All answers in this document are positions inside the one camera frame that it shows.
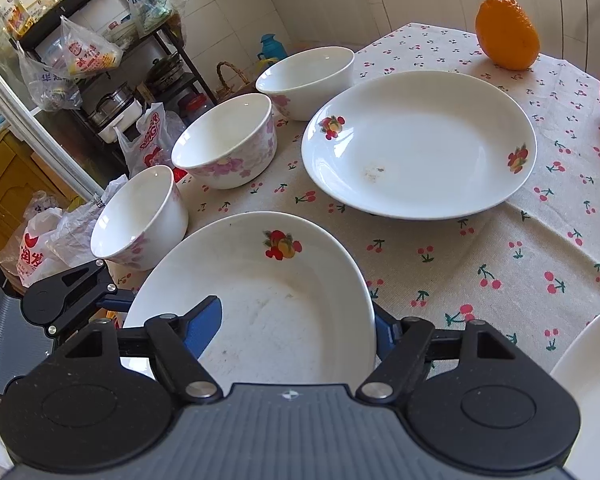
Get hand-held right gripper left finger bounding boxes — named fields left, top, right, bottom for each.
left=75, top=296, right=224, bottom=406

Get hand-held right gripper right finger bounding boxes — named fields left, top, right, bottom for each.
left=356, top=305, right=518, bottom=406

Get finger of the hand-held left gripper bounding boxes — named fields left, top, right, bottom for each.
left=50, top=259, right=136, bottom=336

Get white plate with fruit print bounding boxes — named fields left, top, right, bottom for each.
left=550, top=301, right=600, bottom=480
left=121, top=211, right=378, bottom=386
left=301, top=70, right=537, bottom=221

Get white bowl with pink flowers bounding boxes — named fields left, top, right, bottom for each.
left=255, top=46, right=356, bottom=122
left=171, top=93, right=278, bottom=190
left=90, top=165, right=189, bottom=271

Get white bag with red label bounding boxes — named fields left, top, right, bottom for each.
left=0, top=191, right=81, bottom=288

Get crumpled clear plastic bag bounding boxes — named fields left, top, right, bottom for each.
left=45, top=175, right=131, bottom=267

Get cherry print tablecloth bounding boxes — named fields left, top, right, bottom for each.
left=107, top=22, right=600, bottom=480

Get yellow wooden cabinet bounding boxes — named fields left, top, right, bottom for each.
left=0, top=127, right=83, bottom=263

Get white bag with red print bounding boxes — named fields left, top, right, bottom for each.
left=115, top=102, right=189, bottom=183

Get steel steamer pot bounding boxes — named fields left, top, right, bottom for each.
left=86, top=82, right=146, bottom=127

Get red lid jar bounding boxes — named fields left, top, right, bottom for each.
left=177, top=92, right=207, bottom=117

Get dark cooking pot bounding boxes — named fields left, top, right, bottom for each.
left=145, top=52, right=187, bottom=87

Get wicker basket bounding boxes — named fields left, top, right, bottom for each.
left=215, top=61, right=259, bottom=102

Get clear bag with red print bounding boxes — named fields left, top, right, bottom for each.
left=59, top=15, right=124, bottom=79

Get black metal storage rack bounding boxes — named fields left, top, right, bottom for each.
left=17, top=0, right=218, bottom=146

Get teal thermos jug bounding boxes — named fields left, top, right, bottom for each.
left=257, top=34, right=289, bottom=64

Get white appliance on rack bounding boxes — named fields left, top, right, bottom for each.
left=69, top=0, right=132, bottom=32

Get yellow snack packets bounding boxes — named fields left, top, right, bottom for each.
left=0, top=0, right=37, bottom=37

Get orange with knobby top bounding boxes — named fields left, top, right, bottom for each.
left=475, top=0, right=539, bottom=71

